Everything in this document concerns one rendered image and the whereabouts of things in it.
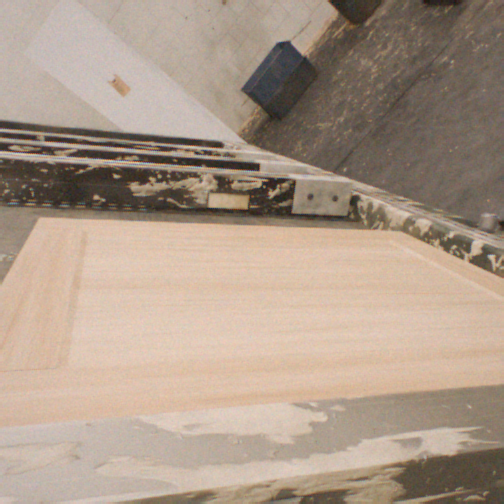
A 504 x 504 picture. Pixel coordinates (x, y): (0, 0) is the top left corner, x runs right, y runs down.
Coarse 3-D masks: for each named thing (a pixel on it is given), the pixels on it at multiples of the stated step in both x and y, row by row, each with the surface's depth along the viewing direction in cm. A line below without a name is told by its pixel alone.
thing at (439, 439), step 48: (0, 432) 20; (48, 432) 20; (96, 432) 20; (144, 432) 21; (192, 432) 21; (240, 432) 21; (288, 432) 22; (336, 432) 22; (384, 432) 23; (432, 432) 23; (480, 432) 23; (0, 480) 17; (48, 480) 18; (96, 480) 18; (144, 480) 18; (192, 480) 18; (240, 480) 19; (288, 480) 19; (336, 480) 20; (384, 480) 21; (432, 480) 22; (480, 480) 23
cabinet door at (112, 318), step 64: (64, 256) 48; (128, 256) 51; (192, 256) 53; (256, 256) 56; (320, 256) 59; (384, 256) 63; (448, 256) 65; (0, 320) 33; (64, 320) 34; (128, 320) 36; (192, 320) 37; (256, 320) 39; (320, 320) 40; (384, 320) 42; (448, 320) 43; (0, 384) 26; (64, 384) 27; (128, 384) 28; (192, 384) 28; (256, 384) 29; (320, 384) 30; (384, 384) 31; (448, 384) 32
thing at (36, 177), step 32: (0, 160) 74; (32, 160) 75; (64, 160) 77; (96, 160) 82; (0, 192) 75; (32, 192) 76; (64, 192) 78; (96, 192) 79; (128, 192) 81; (160, 192) 82; (192, 192) 84; (224, 192) 86; (256, 192) 88; (288, 192) 90; (320, 192) 91
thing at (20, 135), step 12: (0, 132) 113; (12, 132) 114; (24, 132) 116; (36, 132) 120; (84, 144) 120; (96, 144) 121; (108, 144) 121; (120, 144) 122; (132, 144) 123; (144, 144) 124; (156, 144) 126; (168, 144) 130; (228, 156) 132; (240, 156) 132; (252, 156) 133; (264, 156) 134
